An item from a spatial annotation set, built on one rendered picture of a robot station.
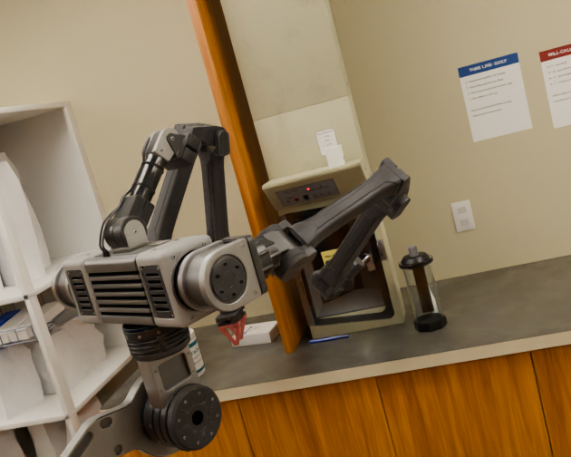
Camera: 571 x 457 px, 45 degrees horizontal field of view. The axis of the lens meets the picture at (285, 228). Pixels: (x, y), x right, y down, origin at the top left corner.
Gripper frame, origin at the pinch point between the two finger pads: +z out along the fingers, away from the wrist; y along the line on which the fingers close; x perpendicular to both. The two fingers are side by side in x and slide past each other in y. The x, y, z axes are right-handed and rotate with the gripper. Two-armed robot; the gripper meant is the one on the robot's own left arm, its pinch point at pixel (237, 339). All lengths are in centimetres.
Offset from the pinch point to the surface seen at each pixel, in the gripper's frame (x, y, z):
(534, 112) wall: -104, 76, -37
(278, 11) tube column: -32, 33, -92
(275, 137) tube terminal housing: -20, 33, -54
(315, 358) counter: -17.7, 14.9, 16.0
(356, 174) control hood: -44, 24, -37
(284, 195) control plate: -19.4, 25.2, -35.9
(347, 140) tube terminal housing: -42, 33, -47
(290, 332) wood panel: -8.7, 25.9, 9.5
